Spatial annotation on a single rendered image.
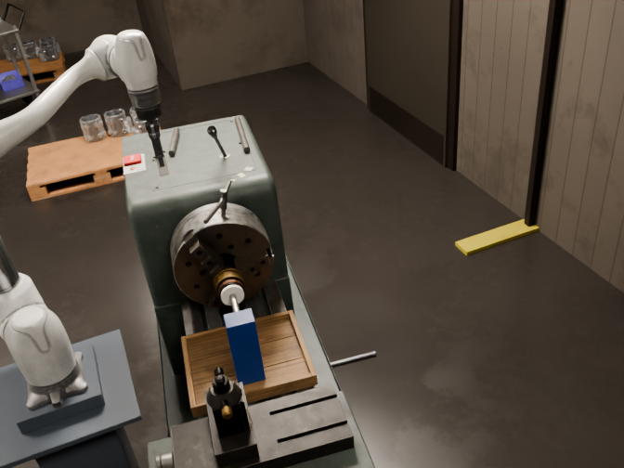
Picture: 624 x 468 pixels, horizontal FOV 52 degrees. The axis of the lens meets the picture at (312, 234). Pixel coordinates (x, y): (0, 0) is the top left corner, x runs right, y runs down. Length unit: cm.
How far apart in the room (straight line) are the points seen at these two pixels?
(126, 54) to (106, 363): 102
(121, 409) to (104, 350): 30
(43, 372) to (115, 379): 25
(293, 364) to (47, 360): 73
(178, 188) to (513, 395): 175
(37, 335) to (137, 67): 82
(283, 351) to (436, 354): 135
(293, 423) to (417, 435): 127
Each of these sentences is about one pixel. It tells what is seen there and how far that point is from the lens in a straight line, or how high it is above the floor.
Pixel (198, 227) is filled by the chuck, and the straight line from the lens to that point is 194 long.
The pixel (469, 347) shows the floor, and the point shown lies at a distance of 323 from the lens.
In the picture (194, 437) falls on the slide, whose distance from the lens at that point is 169.
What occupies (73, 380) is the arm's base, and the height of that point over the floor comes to 83.
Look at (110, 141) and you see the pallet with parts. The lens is 544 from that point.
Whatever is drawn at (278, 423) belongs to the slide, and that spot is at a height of 97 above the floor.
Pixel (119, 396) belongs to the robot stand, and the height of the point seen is 75.
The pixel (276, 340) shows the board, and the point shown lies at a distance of 200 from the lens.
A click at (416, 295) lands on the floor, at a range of 350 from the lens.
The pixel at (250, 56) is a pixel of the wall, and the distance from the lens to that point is 671.
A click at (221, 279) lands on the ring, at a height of 112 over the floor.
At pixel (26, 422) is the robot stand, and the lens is 216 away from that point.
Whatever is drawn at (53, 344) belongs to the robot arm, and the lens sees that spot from 206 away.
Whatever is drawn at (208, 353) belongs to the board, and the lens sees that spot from 201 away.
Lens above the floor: 224
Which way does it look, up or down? 34 degrees down
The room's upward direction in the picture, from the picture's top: 6 degrees counter-clockwise
